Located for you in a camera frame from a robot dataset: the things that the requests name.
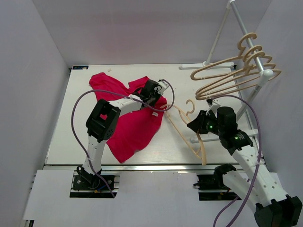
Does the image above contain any red t shirt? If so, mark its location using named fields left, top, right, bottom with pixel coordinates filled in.
left=89, top=72, right=164, bottom=163

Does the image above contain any beige hanger rear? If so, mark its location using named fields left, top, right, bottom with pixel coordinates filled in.
left=190, top=32, right=257, bottom=81

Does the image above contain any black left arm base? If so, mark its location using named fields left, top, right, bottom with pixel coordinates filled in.
left=70, top=166, right=119, bottom=199

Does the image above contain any aluminium table rail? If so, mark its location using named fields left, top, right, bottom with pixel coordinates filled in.
left=42, top=162, right=268, bottom=173

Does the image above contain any blue label sticker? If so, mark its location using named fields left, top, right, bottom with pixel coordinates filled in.
left=72, top=65, right=89, bottom=70

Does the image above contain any beige hanger front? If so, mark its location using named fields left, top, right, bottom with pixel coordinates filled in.
left=160, top=99, right=207, bottom=166

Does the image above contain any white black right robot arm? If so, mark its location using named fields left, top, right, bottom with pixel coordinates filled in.
left=187, top=98, right=303, bottom=227

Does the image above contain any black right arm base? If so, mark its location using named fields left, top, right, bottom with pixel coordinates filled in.
left=193, top=164, right=237, bottom=201

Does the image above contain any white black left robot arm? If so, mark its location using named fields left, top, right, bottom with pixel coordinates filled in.
left=71, top=79, right=173, bottom=189

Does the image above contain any beige hanger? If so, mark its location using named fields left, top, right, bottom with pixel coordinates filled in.
left=160, top=99, right=207, bottom=166
left=195, top=57, right=282, bottom=90
left=190, top=32, right=257, bottom=81
left=191, top=45, right=281, bottom=100

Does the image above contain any white clothes rack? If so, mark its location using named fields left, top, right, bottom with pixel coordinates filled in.
left=178, top=0, right=275, bottom=144

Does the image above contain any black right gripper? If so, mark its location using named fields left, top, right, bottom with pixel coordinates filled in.
left=187, top=110, right=224, bottom=136

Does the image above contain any beige hanger middle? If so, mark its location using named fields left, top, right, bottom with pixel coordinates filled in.
left=191, top=45, right=281, bottom=100

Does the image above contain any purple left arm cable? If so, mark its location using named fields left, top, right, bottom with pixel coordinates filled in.
left=71, top=79, right=176, bottom=198

